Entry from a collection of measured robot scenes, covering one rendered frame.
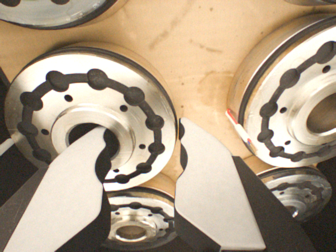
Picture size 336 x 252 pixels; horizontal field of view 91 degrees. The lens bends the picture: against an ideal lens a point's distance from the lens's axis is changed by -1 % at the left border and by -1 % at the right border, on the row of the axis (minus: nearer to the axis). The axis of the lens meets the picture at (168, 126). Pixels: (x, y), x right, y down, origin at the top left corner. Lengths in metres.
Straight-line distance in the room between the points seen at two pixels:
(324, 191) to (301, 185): 0.02
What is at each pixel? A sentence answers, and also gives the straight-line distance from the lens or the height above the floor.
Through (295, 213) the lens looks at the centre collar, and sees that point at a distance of 0.22.
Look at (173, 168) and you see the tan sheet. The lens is 0.17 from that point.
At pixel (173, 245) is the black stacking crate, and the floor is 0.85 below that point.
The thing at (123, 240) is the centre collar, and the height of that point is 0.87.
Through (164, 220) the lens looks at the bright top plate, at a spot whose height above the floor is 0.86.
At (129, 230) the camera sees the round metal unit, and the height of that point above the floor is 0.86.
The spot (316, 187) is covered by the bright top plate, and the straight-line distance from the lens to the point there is 0.21.
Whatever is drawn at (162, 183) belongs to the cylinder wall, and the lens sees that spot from 0.17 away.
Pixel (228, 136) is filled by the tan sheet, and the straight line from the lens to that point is 0.16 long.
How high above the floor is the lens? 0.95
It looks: 57 degrees down
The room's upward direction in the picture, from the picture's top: 173 degrees clockwise
